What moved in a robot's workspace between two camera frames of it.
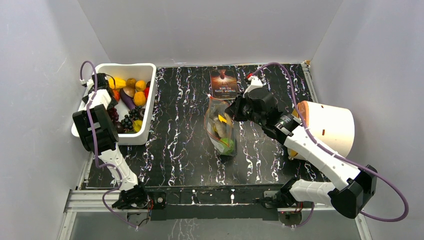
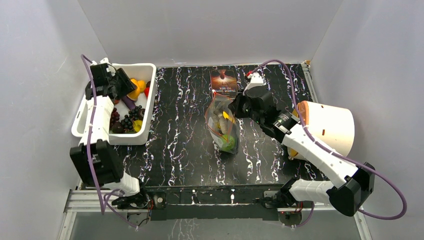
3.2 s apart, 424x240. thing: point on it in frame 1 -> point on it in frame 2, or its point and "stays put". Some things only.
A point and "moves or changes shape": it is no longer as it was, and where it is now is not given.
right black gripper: (237, 108) stays put
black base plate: (215, 202) stays put
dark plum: (120, 127) stays put
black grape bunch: (133, 115) stays put
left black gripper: (112, 104) -> (129, 87)
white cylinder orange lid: (332, 126) stays put
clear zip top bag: (220, 126) stays put
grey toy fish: (220, 127) moves or changes shape
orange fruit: (139, 98) -> (134, 95)
